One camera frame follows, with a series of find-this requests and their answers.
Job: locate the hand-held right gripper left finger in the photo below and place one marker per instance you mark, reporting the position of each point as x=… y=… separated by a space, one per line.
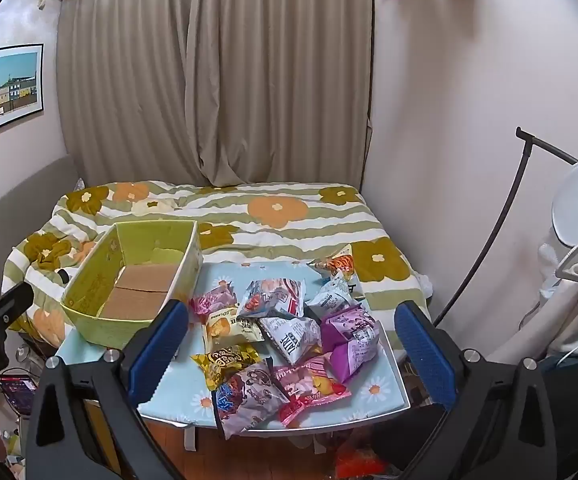
x=161 y=347

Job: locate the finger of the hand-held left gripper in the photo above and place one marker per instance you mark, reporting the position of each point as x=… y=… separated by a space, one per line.
x=9 y=300

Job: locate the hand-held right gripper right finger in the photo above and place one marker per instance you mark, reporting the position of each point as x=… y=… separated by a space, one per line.
x=426 y=355

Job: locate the green cardboard box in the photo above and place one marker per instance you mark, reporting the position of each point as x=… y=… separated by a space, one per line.
x=134 y=297

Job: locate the gold snack packet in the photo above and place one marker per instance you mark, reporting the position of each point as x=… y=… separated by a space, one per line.
x=224 y=362

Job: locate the yellow white bread packet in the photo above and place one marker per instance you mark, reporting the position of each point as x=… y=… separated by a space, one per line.
x=229 y=327

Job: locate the small pink snack packet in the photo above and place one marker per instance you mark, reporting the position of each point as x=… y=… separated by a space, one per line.
x=214 y=300

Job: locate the purple snack packet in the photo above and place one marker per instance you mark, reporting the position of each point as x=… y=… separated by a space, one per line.
x=351 y=340

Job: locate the brown blue cookie packet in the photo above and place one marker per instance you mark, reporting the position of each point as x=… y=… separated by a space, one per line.
x=246 y=400

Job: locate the pale blue snack packet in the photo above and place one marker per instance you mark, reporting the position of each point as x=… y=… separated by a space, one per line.
x=331 y=300

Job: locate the pink strawberry snack packet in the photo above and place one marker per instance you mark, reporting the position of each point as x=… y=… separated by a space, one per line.
x=314 y=387

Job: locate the red white snack packet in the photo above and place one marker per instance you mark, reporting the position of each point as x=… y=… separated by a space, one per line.
x=274 y=297

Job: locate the orange snack packet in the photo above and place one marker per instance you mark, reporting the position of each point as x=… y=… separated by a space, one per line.
x=336 y=265

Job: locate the white grey snack packet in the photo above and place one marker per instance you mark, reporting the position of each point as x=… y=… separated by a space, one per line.
x=291 y=335

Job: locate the laptop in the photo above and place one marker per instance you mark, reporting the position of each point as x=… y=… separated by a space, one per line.
x=16 y=392

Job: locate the small white table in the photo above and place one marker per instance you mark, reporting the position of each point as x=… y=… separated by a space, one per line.
x=190 y=437

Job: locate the grey headboard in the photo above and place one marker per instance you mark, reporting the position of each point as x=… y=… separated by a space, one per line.
x=24 y=195

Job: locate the yellow cardboard box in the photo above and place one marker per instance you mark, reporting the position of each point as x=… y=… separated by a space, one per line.
x=96 y=430

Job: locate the orange plastic bag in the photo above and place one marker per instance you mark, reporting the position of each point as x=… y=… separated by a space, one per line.
x=361 y=465

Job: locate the white garment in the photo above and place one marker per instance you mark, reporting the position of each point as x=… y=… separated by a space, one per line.
x=559 y=305

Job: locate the green striped floral blanket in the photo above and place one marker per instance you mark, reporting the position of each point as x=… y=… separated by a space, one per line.
x=279 y=230

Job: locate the black curved stand pole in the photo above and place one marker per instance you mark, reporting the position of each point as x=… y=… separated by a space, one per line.
x=511 y=195

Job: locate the beige curtain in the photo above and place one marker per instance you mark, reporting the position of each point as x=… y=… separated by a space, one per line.
x=209 y=70

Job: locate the wall poster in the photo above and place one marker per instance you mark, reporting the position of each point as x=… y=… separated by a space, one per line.
x=4 y=90

